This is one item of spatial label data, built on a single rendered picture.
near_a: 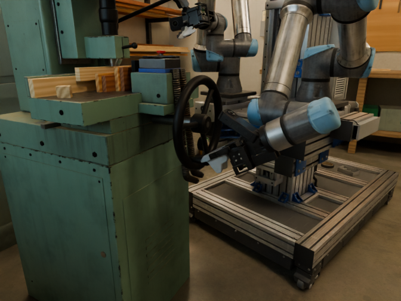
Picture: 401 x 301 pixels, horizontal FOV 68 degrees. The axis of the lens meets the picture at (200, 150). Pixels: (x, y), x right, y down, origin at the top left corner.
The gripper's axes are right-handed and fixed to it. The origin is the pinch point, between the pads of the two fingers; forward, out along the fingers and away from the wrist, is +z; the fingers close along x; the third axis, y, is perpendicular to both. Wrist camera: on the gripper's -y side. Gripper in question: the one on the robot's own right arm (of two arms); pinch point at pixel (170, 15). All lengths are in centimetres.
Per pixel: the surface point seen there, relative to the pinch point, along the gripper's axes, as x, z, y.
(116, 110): 27.4, 29.3, -5.3
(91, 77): 16.4, 22.9, -18.9
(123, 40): 6.1, 11.8, -12.7
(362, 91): 56, -254, 51
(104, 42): 5.9, 15.8, -17.0
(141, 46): -38, -212, -181
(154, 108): 29.0, 19.9, 0.6
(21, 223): 64, 34, -64
